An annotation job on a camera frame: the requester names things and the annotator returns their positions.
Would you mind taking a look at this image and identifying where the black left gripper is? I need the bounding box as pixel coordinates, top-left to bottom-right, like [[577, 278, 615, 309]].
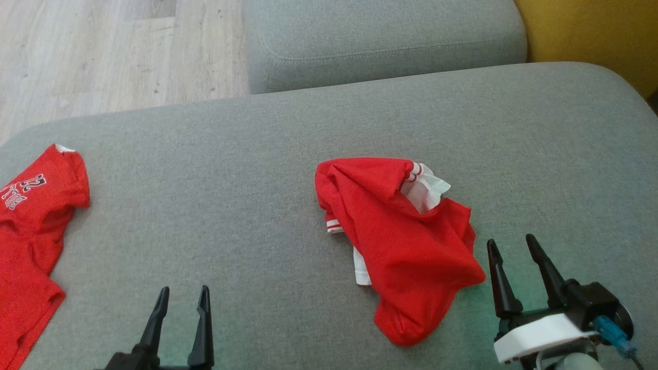
[[105, 286, 214, 370]]

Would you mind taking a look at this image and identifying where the wide yellow sofa backrest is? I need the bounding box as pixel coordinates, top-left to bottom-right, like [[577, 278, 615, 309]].
[[514, 0, 658, 98]]

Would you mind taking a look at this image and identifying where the large grey sofa seat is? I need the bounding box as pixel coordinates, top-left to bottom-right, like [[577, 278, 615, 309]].
[[0, 62, 658, 370]]

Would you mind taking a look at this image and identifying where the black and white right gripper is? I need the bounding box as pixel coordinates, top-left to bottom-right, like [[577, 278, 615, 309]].
[[487, 234, 634, 364]]

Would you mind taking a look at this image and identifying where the red jersey with white sleeves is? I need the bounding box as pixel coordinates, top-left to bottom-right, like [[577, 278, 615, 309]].
[[315, 157, 486, 347]]

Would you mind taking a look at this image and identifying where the red printed t-shirt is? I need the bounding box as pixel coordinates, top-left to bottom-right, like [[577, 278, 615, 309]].
[[0, 144, 90, 370]]

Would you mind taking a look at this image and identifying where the blue cable connector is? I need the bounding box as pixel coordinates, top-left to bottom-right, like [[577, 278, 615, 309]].
[[594, 316, 644, 370]]

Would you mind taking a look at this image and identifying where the grey sofa seat cushion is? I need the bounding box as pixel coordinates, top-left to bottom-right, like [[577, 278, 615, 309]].
[[243, 0, 528, 95]]

